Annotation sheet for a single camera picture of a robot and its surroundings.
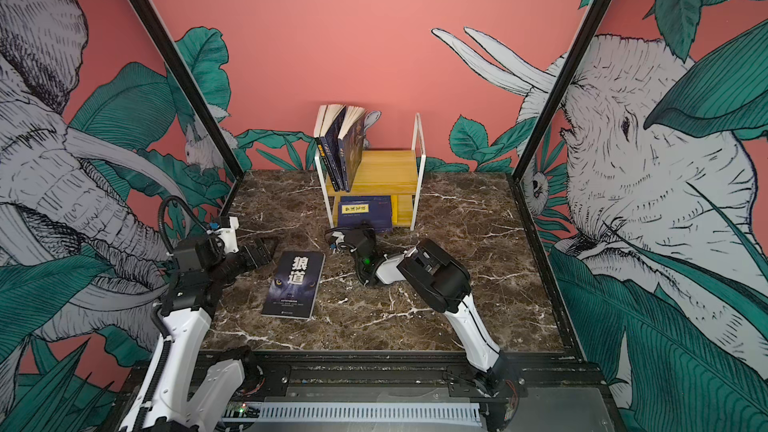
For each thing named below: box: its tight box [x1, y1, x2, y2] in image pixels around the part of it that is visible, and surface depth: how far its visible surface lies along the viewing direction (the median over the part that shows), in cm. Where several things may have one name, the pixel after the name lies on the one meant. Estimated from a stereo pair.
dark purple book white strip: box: [261, 251, 326, 320], surface depth 90 cm
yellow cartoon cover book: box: [391, 195, 398, 225], surface depth 106 cm
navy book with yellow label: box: [338, 195, 393, 231], surface depth 102 cm
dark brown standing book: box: [314, 104, 340, 192], surface depth 79 cm
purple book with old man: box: [320, 104, 346, 192], surface depth 80 cm
